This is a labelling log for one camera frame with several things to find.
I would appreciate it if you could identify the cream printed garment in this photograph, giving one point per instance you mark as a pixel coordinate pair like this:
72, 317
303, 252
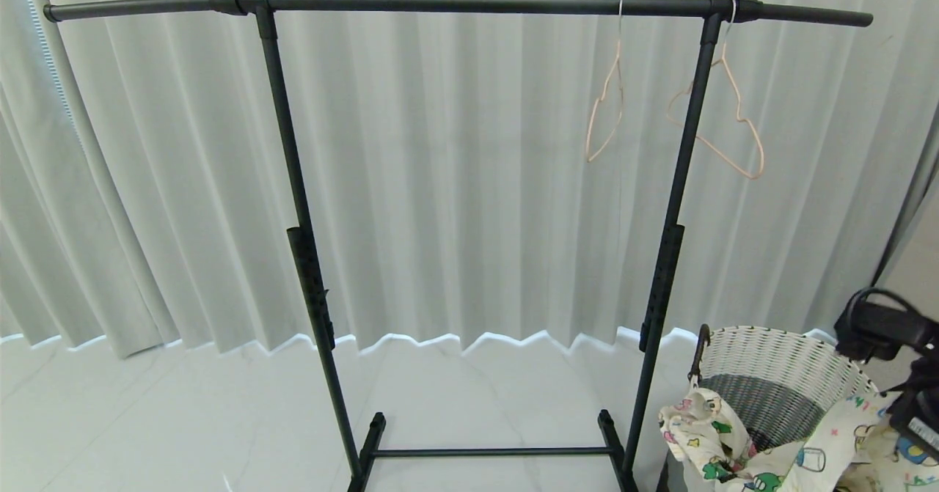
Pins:
843, 426
704, 422

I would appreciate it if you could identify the white laundry basket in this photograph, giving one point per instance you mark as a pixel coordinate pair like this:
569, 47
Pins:
770, 353

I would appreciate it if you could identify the pink clothes hanger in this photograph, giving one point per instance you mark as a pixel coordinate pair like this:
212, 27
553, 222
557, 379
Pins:
620, 103
736, 103

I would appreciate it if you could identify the black clothes rack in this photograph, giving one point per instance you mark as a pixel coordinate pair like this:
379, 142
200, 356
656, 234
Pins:
469, 2

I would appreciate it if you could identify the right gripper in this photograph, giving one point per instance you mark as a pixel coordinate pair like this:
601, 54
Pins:
917, 411

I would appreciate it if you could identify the white curtain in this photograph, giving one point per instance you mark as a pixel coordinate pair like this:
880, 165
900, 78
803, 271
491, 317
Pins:
469, 184

